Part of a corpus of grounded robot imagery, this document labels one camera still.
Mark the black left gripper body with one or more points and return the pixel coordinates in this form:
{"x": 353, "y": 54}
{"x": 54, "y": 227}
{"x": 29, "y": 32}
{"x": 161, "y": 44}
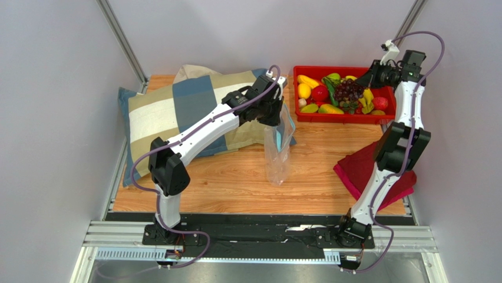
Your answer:
{"x": 270, "y": 111}

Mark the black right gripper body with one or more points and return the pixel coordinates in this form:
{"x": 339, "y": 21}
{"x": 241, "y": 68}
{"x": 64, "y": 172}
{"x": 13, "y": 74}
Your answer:
{"x": 374, "y": 76}

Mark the dark red grape bunch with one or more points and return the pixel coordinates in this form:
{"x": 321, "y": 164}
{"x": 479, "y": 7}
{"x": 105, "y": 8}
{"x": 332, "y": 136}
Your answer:
{"x": 348, "y": 93}

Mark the clear zip top bag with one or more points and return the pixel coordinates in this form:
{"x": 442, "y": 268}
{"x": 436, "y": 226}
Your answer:
{"x": 277, "y": 143}

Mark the red apple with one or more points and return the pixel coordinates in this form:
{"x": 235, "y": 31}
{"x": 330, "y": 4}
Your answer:
{"x": 320, "y": 94}

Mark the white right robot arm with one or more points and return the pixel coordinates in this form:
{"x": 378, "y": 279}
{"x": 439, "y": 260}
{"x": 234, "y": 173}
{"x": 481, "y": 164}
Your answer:
{"x": 396, "y": 152}

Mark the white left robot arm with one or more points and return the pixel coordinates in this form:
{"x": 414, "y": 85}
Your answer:
{"x": 169, "y": 158}

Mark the yellow banana bunch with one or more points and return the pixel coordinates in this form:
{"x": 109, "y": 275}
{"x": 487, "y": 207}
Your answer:
{"x": 365, "y": 103}

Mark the red strawberry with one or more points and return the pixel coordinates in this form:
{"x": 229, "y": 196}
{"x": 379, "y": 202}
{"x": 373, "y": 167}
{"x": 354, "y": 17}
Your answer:
{"x": 380, "y": 103}

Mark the white garlic bulb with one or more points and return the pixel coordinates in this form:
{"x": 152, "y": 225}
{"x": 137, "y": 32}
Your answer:
{"x": 302, "y": 103}

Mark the yellow lemon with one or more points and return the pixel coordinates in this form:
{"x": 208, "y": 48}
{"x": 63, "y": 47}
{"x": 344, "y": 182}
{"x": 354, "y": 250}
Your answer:
{"x": 304, "y": 91}

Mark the green yellow mango slice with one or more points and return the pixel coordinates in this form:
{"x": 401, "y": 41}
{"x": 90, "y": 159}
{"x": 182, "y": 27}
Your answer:
{"x": 309, "y": 109}

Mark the yellow starfruit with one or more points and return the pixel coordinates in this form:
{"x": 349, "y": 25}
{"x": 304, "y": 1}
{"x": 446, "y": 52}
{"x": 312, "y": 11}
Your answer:
{"x": 310, "y": 82}

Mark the red plastic fruit bin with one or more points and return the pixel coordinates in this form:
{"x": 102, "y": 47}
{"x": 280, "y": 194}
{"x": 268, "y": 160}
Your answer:
{"x": 317, "y": 72}

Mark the dark red folded cloth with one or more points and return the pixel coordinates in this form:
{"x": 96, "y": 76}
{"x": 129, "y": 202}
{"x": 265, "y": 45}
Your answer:
{"x": 355, "y": 170}

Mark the checked blue beige pillow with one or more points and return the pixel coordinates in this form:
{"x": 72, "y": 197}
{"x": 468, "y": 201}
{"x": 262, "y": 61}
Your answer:
{"x": 172, "y": 109}

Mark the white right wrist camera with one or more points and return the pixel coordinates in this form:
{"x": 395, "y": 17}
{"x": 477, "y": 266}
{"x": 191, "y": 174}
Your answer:
{"x": 391, "y": 52}

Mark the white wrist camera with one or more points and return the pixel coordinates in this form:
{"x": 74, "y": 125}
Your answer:
{"x": 391, "y": 52}
{"x": 281, "y": 81}

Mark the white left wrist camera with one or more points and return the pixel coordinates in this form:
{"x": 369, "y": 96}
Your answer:
{"x": 281, "y": 81}

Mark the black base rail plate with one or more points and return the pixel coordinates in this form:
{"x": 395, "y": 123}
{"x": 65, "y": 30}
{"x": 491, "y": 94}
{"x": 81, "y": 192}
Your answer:
{"x": 244, "y": 236}

